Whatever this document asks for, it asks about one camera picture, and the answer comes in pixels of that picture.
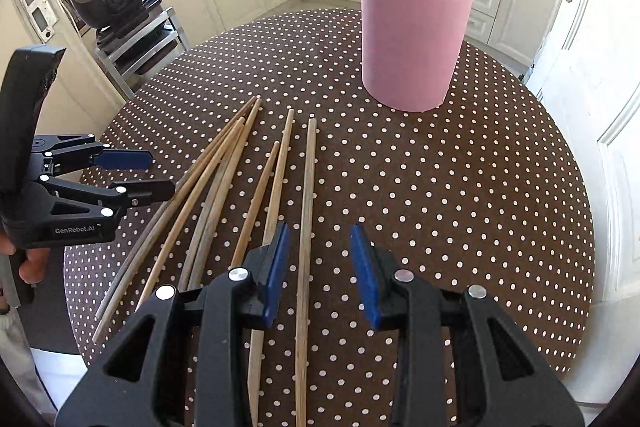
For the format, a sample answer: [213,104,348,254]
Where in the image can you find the pink cylindrical utensil holder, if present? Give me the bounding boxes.
[361,0,474,112]

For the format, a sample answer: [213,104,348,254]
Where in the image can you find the white refrigerator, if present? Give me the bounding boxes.
[0,0,132,238]

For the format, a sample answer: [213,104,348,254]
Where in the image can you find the person's light trousers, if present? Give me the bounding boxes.
[0,307,53,415]

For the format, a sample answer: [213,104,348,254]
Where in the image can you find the person's left hand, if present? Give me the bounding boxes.
[0,227,49,285]

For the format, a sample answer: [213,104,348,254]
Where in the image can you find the bundle of wooden chopsticks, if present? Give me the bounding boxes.
[91,96,318,427]

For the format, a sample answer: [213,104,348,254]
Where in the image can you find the metal rack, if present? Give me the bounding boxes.
[92,7,190,100]

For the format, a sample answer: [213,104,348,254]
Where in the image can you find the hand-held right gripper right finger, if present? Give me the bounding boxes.
[350,224,586,427]

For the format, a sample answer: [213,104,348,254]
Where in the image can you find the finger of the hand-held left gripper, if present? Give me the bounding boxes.
[30,176,177,228]
[31,133,154,178]

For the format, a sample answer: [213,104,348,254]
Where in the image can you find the white door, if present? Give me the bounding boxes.
[525,0,640,408]

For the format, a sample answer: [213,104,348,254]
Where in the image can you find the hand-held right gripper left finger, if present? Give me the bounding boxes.
[55,222,292,427]

